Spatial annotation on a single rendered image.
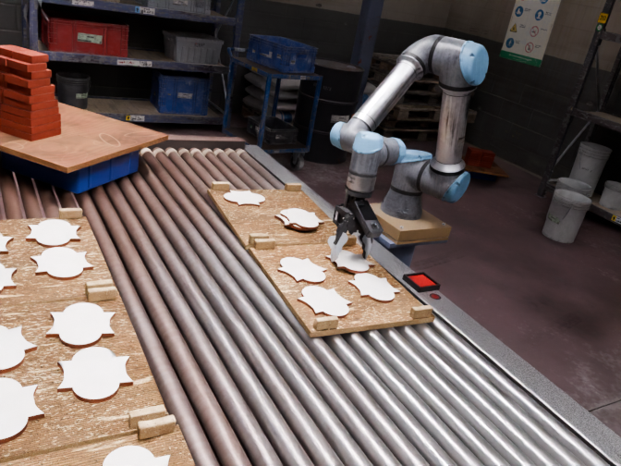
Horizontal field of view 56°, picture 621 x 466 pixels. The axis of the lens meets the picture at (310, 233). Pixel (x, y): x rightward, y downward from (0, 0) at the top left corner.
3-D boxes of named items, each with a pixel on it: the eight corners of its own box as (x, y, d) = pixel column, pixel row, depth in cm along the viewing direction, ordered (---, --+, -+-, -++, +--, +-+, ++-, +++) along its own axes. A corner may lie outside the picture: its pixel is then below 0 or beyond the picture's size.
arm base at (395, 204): (400, 202, 224) (407, 177, 220) (429, 217, 213) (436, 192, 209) (371, 205, 215) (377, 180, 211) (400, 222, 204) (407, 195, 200)
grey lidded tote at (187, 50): (206, 58, 598) (208, 33, 588) (223, 66, 573) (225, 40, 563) (159, 54, 568) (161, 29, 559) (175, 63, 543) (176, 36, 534)
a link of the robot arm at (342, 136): (415, 20, 182) (322, 128, 167) (446, 27, 176) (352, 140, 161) (420, 50, 191) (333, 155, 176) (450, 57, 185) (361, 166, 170)
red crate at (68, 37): (116, 48, 556) (117, 18, 545) (127, 58, 523) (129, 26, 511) (41, 42, 523) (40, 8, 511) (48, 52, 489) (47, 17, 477)
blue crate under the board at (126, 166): (68, 148, 212) (68, 121, 208) (140, 171, 204) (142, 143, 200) (-2, 167, 185) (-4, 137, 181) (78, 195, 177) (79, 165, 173)
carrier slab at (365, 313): (355, 246, 179) (356, 241, 179) (433, 322, 147) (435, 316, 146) (248, 251, 164) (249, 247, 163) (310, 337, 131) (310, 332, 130)
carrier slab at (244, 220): (300, 193, 213) (301, 190, 212) (352, 245, 180) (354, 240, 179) (206, 192, 197) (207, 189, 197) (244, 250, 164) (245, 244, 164)
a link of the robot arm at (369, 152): (392, 136, 155) (373, 138, 148) (383, 176, 159) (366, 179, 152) (368, 128, 159) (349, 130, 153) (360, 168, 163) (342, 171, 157)
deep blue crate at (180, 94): (197, 105, 618) (200, 69, 603) (208, 116, 586) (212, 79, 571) (149, 102, 595) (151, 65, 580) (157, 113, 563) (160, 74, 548)
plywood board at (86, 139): (55, 105, 222) (55, 101, 221) (168, 140, 209) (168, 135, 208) (-66, 128, 178) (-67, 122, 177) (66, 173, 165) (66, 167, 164)
